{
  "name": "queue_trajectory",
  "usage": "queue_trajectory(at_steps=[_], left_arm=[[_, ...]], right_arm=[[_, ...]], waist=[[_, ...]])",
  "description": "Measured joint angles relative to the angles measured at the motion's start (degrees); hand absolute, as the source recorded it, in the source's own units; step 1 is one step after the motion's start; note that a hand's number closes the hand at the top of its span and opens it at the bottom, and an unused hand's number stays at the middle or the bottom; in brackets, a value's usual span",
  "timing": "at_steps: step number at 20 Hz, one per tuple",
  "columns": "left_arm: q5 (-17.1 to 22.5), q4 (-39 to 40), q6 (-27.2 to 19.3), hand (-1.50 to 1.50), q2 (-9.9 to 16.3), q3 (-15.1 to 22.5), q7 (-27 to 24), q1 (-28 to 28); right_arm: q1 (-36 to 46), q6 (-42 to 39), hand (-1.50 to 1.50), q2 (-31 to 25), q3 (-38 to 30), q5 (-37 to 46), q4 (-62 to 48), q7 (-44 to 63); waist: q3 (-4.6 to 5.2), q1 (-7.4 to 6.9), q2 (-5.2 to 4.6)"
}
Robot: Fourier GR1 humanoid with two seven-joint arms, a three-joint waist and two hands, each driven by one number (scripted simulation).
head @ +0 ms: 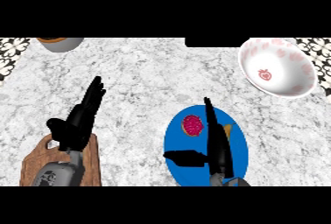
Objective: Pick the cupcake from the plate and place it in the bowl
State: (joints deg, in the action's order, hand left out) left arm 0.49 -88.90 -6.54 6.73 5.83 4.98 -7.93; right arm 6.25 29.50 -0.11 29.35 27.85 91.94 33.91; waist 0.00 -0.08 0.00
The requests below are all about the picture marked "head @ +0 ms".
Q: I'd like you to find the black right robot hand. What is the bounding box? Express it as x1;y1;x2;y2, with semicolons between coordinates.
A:
162;96;235;179

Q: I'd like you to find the grey pot with orange rim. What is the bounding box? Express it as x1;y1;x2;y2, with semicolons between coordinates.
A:
35;38;85;53

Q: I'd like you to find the white bowl with pink print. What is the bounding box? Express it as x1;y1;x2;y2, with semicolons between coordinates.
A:
238;38;317;98

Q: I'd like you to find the blue plate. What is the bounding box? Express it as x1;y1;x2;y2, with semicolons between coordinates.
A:
162;104;249;187

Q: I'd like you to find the brown wooden cutting board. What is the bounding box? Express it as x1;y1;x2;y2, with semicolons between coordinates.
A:
17;132;103;187

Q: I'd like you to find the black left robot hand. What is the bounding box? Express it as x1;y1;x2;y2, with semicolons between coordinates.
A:
46;75;108;152

